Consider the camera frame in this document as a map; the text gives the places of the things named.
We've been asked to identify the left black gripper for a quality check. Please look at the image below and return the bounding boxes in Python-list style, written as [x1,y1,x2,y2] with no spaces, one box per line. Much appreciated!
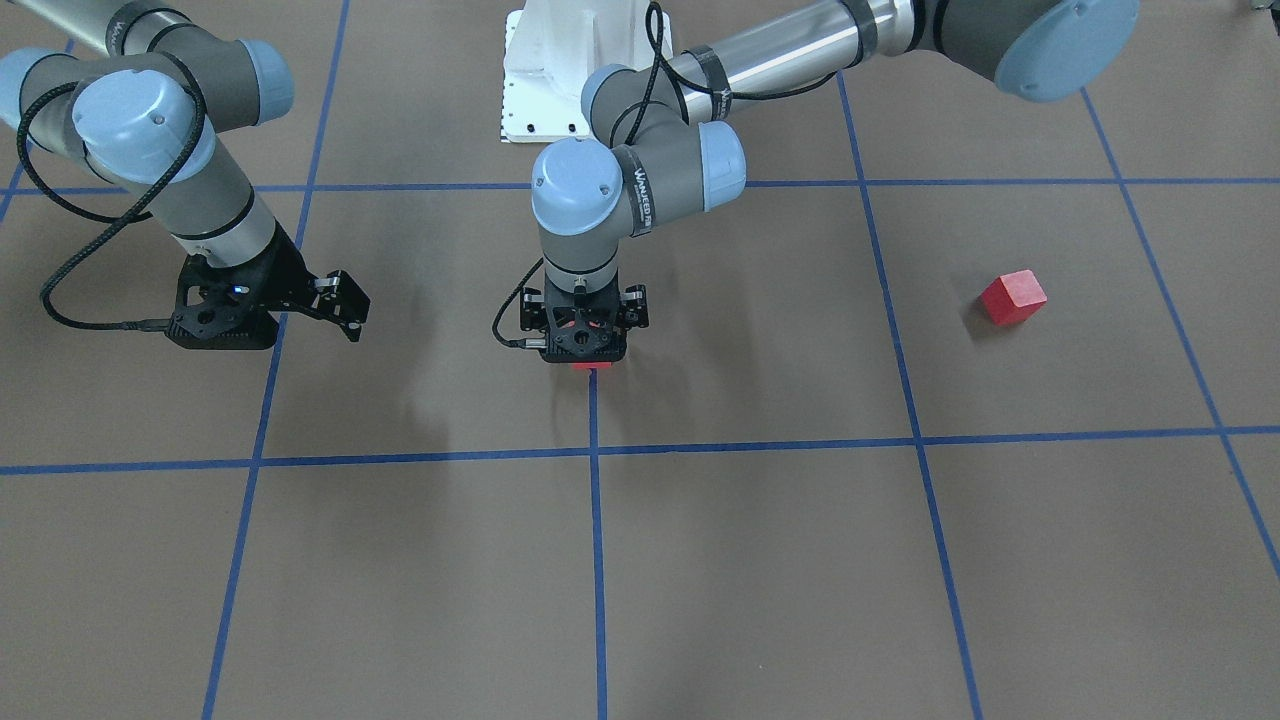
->
[520,282,650,340]

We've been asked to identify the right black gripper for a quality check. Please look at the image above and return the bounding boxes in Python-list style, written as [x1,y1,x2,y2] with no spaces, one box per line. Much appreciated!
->
[186,224,370,343]

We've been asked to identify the white central robot pedestal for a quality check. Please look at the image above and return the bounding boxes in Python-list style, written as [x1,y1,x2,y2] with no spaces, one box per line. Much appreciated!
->
[500,1,652,143]

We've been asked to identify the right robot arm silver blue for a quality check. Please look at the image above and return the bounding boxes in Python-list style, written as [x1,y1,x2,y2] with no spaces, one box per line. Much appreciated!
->
[3,1,370,350]

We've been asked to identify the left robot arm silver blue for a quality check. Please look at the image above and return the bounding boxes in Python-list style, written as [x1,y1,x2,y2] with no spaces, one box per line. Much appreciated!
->
[500,1,1140,363]

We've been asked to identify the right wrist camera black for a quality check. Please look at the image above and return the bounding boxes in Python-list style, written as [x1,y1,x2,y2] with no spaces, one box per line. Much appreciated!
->
[164,263,279,351]

